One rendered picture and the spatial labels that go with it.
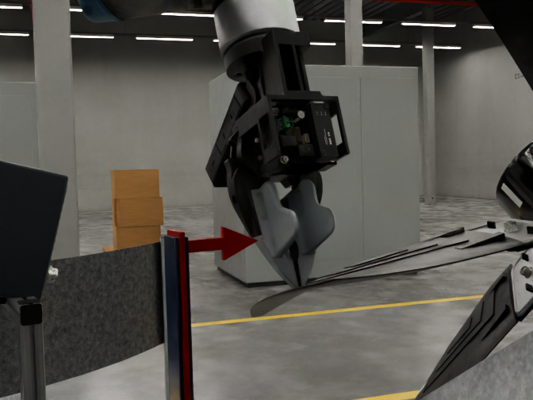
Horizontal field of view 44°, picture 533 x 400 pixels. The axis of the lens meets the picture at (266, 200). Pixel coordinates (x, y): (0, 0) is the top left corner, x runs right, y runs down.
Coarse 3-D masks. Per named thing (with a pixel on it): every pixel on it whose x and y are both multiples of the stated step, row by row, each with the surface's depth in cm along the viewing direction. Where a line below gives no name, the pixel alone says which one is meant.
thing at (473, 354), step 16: (496, 288) 78; (480, 304) 81; (496, 304) 75; (512, 304) 72; (480, 320) 77; (496, 320) 72; (512, 320) 70; (464, 336) 79; (480, 336) 75; (496, 336) 71; (448, 352) 82; (464, 352) 77; (480, 352) 73; (448, 368) 79; (464, 368) 74; (432, 384) 81
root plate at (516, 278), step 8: (528, 248) 75; (520, 256) 76; (528, 256) 74; (520, 264) 75; (528, 264) 73; (512, 272) 76; (512, 280) 75; (520, 280) 73; (528, 280) 71; (512, 288) 74; (520, 288) 72; (520, 296) 72; (528, 296) 70; (520, 304) 71; (528, 304) 69; (520, 312) 70
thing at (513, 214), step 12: (528, 144) 67; (516, 156) 67; (528, 156) 66; (516, 168) 67; (528, 168) 66; (504, 180) 68; (516, 180) 67; (528, 180) 66; (504, 192) 68; (516, 192) 67; (528, 192) 65; (504, 204) 69; (528, 204) 66; (516, 216) 68; (528, 216) 66
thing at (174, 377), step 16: (176, 240) 44; (176, 256) 44; (176, 272) 44; (176, 288) 44; (176, 304) 44; (176, 320) 44; (176, 336) 44; (176, 352) 45; (176, 368) 45; (176, 384) 45
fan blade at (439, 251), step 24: (432, 240) 64; (456, 240) 61; (480, 240) 58; (504, 240) 58; (360, 264) 59; (384, 264) 57; (408, 264) 54; (432, 264) 52; (312, 288) 48; (264, 312) 67
